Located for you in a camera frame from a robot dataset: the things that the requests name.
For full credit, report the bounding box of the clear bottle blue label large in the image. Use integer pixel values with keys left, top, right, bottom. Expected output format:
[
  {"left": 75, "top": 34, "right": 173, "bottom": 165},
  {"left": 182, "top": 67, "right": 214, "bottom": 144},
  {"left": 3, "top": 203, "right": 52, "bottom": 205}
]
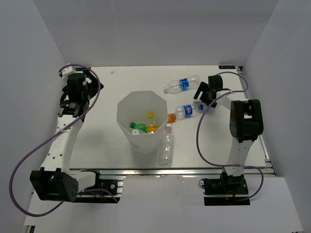
[{"left": 164, "top": 75, "right": 200, "bottom": 94}]

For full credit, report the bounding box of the small bottle blue cap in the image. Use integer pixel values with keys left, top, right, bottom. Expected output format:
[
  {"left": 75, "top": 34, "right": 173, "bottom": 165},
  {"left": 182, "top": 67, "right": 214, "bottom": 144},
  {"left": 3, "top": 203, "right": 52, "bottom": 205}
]
[{"left": 174, "top": 103, "right": 204, "bottom": 120}]

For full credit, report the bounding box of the orange juice bottle orange cap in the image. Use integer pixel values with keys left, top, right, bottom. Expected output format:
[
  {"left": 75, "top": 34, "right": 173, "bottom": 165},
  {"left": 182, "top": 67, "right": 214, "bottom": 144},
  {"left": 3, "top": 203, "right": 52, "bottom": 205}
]
[{"left": 168, "top": 114, "right": 176, "bottom": 123}]

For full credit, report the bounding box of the clear bottle white cap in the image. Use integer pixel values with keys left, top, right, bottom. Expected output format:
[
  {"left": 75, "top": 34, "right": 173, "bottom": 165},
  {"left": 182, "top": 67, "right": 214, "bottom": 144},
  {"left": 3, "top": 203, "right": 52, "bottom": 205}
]
[{"left": 159, "top": 123, "right": 174, "bottom": 166}]

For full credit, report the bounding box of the clear bottle yellow cap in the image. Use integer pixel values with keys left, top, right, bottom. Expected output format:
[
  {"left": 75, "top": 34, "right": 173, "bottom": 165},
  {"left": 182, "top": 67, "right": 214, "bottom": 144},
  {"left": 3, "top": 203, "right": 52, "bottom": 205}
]
[{"left": 146, "top": 112, "right": 158, "bottom": 133}]

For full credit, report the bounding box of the clear water bottle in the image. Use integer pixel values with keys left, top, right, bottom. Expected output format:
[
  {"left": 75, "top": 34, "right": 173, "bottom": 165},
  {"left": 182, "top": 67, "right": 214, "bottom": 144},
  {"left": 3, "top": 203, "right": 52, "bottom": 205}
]
[{"left": 132, "top": 129, "right": 141, "bottom": 135}]

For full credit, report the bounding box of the green plastic bottle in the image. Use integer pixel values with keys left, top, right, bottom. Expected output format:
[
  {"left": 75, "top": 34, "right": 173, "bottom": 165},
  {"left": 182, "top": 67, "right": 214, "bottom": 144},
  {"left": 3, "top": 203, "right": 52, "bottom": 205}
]
[{"left": 130, "top": 122, "right": 147, "bottom": 133}]

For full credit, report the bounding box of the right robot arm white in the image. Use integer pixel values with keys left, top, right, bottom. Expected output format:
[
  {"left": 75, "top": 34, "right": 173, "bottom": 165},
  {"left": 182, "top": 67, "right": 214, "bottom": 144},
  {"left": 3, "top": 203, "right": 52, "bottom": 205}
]
[{"left": 194, "top": 73, "right": 264, "bottom": 196}]

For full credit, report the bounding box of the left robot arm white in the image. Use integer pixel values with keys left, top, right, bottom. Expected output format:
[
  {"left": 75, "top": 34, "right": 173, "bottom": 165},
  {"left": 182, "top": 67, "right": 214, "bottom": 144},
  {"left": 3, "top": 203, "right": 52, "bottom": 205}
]
[{"left": 30, "top": 70, "right": 103, "bottom": 202}]

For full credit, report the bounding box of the translucent white plastic bin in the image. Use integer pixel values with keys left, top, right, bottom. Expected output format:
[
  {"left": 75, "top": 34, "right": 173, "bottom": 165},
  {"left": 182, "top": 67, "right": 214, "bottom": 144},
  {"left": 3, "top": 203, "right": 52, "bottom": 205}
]
[{"left": 117, "top": 91, "right": 168, "bottom": 154}]

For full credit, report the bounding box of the left blue corner sticker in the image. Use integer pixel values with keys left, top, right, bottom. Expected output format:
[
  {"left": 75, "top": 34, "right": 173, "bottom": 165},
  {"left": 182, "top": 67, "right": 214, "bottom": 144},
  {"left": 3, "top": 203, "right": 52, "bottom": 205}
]
[{"left": 75, "top": 67, "right": 91, "bottom": 72}]

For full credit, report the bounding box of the blue corner sticker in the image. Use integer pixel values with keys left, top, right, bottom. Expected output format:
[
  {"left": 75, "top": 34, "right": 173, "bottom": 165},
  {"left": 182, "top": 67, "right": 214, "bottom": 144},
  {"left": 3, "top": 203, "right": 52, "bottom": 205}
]
[
  {"left": 75, "top": 67, "right": 91, "bottom": 72},
  {"left": 218, "top": 65, "right": 236, "bottom": 69}
]

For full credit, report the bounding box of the right blue corner sticker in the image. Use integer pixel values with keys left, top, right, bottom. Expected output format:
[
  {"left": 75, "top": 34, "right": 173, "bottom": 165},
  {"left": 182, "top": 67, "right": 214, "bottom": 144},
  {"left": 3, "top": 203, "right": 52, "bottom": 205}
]
[{"left": 218, "top": 65, "right": 236, "bottom": 69}]

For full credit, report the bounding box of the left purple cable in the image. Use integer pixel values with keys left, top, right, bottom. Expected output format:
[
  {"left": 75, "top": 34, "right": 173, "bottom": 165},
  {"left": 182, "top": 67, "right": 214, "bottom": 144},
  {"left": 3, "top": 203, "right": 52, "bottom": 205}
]
[{"left": 9, "top": 63, "right": 119, "bottom": 216}]

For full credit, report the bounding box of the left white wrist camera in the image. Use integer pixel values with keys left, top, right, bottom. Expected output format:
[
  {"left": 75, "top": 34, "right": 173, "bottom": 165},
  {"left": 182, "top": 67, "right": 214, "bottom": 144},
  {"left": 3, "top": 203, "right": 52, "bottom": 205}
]
[{"left": 58, "top": 66, "right": 76, "bottom": 79}]

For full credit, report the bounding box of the aluminium front rail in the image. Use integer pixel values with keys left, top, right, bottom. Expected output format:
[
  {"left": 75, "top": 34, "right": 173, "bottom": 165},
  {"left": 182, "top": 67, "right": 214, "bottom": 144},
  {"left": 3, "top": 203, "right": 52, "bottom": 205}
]
[{"left": 97, "top": 166, "right": 275, "bottom": 177}]

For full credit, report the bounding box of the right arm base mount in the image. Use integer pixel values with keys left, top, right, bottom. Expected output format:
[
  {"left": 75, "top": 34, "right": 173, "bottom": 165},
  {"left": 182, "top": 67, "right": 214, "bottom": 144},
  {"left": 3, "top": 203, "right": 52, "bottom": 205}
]
[{"left": 198, "top": 172, "right": 250, "bottom": 206}]

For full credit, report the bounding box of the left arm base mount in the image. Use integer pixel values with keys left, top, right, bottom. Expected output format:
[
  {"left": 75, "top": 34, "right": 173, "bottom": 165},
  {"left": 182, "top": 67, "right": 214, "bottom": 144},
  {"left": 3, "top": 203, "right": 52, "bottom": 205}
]
[{"left": 74, "top": 170, "right": 122, "bottom": 204}]

